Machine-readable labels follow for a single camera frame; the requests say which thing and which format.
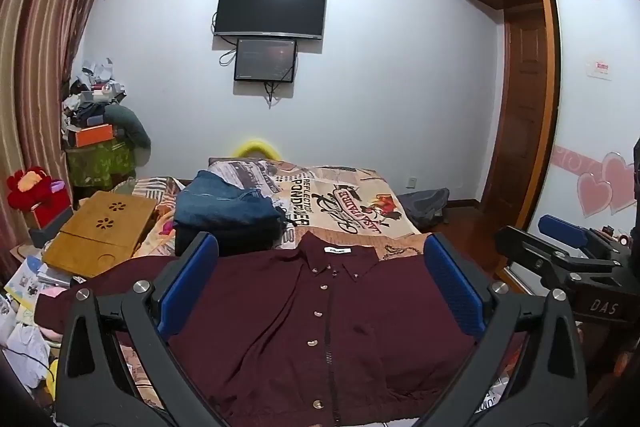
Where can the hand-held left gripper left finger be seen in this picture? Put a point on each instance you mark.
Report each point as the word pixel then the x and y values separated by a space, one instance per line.
pixel 187 287

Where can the orange box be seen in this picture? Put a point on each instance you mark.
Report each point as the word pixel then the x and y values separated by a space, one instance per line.
pixel 94 135

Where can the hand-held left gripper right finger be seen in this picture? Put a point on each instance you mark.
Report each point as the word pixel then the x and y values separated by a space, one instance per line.
pixel 452 279

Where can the pile of papers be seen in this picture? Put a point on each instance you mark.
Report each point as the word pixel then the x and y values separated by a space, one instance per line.
pixel 22 307

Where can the printed bed blanket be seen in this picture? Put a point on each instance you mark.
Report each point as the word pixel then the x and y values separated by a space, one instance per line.
pixel 350 202

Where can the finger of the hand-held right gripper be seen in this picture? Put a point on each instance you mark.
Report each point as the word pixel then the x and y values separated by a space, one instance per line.
pixel 530 252
pixel 562 227

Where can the bamboo lap desk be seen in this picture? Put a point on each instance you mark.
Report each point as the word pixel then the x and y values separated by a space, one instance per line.
pixel 95 237

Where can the black wall television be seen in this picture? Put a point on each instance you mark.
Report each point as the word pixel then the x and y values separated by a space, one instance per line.
pixel 270 7

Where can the maroon button shirt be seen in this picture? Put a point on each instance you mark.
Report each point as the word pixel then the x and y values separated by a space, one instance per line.
pixel 280 332

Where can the wooden door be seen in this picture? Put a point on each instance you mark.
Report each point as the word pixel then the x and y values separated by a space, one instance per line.
pixel 522 107

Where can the pile of household clutter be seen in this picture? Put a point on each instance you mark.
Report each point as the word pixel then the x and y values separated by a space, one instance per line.
pixel 90 92

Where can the red plush toy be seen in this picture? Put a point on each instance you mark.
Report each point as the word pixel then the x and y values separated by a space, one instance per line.
pixel 30 187

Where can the grey-green cushion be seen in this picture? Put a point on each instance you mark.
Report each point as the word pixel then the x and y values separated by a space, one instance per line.
pixel 132 127

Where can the pink heart sticker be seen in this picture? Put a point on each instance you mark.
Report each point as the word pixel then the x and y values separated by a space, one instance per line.
pixel 605 187

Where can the small black monitor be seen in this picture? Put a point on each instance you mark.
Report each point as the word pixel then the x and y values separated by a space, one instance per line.
pixel 265 59

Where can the white red label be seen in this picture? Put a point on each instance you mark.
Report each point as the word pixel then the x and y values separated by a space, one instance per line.
pixel 599 68

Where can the striped brown curtain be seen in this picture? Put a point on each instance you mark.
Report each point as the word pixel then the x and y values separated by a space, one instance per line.
pixel 40 57

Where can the yellow round object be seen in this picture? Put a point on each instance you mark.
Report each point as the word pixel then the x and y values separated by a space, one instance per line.
pixel 257 146

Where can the white wall socket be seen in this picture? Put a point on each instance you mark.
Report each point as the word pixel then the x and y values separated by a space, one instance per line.
pixel 412 182

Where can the wooden wardrobe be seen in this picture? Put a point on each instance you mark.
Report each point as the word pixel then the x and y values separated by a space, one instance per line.
pixel 580 32

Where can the folded blue jeans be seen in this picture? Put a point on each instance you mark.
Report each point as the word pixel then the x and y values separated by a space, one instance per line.
pixel 225 204

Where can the dark bag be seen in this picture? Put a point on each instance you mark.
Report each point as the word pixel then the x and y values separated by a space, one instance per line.
pixel 425 207

